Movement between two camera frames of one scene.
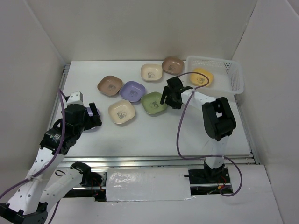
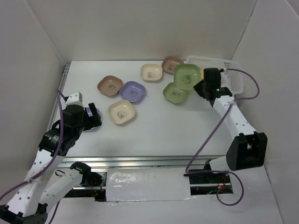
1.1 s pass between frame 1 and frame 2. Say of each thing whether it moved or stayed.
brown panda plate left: stayed
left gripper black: stayed
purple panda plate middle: stayed
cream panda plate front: stayed
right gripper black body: moved
